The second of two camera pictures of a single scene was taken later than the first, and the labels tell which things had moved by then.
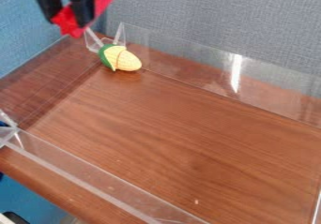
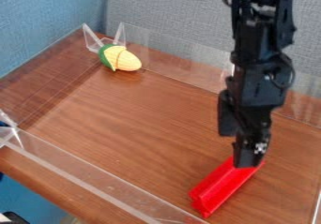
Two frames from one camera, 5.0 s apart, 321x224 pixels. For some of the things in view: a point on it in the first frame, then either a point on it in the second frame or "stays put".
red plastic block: [66, 18] -> [220, 186]
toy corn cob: [118, 58] stays put
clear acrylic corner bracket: [94, 43] stays put
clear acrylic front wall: [94, 180] stays put
